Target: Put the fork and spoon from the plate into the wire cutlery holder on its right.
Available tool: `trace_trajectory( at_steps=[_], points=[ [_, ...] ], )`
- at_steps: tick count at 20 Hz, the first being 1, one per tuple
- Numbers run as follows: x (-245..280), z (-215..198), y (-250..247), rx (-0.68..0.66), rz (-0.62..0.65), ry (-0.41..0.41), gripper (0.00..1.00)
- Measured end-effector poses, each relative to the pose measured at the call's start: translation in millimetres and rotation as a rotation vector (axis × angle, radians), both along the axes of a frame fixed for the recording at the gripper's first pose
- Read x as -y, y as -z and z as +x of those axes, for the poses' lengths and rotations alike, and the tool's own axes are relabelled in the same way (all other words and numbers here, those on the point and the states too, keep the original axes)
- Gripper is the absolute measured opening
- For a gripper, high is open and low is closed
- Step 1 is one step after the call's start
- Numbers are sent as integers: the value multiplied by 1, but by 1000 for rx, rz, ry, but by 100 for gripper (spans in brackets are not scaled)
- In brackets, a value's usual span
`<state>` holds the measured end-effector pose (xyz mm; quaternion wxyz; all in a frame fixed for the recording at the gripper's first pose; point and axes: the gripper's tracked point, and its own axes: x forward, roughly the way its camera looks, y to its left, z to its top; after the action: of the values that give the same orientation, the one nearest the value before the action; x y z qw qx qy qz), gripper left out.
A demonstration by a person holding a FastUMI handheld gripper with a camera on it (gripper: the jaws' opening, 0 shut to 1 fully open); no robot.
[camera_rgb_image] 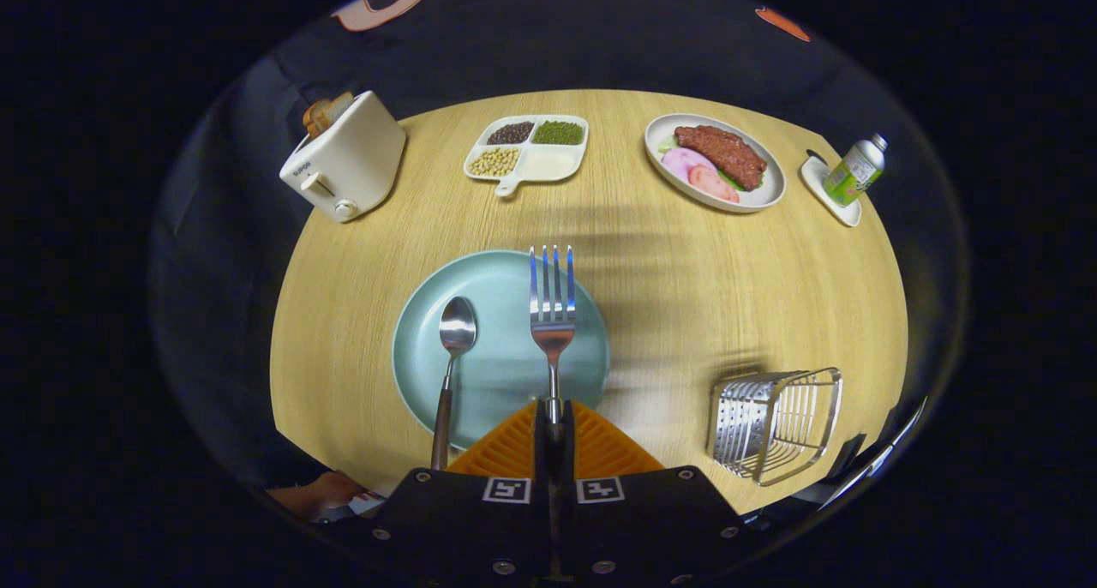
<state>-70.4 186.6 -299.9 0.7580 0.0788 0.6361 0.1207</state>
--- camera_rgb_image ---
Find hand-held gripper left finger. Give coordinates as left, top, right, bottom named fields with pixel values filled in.
left=364, top=399, right=554, bottom=584

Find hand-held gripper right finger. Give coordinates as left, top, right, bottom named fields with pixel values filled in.
left=555, top=399, right=752, bottom=585

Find silver fork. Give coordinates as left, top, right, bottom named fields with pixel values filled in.
left=528, top=245, right=577, bottom=426

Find light blue round plate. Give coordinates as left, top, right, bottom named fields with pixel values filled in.
left=393, top=249, right=611, bottom=452

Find pile of white rice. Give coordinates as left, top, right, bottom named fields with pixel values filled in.
left=520, top=148, right=584, bottom=180

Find pile of yellow soybeans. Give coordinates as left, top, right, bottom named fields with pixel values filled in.
left=469, top=147, right=520, bottom=177

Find white divided tray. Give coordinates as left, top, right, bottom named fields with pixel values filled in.
left=464, top=114, right=590, bottom=197

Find red tomato slice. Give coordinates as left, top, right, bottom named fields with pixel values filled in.
left=688, top=165, right=740, bottom=203

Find pile of green beans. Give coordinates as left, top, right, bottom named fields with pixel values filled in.
left=533, top=121, right=584, bottom=147

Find pink ham slice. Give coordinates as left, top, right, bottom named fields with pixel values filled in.
left=662, top=147, right=717, bottom=184

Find white oval plate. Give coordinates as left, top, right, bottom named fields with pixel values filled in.
left=644, top=113, right=786, bottom=214

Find white toaster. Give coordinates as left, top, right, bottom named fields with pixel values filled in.
left=279, top=91, right=407, bottom=223

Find brown steak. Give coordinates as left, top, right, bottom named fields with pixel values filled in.
left=674, top=125, right=768, bottom=192

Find small white dish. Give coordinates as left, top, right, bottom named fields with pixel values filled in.
left=800, top=155, right=862, bottom=228

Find toasted bread slices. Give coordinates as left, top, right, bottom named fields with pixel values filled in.
left=302, top=92, right=355, bottom=138

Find green label bottle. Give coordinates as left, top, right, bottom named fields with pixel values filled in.
left=823, top=134, right=889, bottom=208

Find spoon with brown handle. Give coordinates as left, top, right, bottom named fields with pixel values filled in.
left=430, top=297, right=477, bottom=471

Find metal wire rack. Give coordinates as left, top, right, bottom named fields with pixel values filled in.
left=707, top=367, right=843, bottom=487

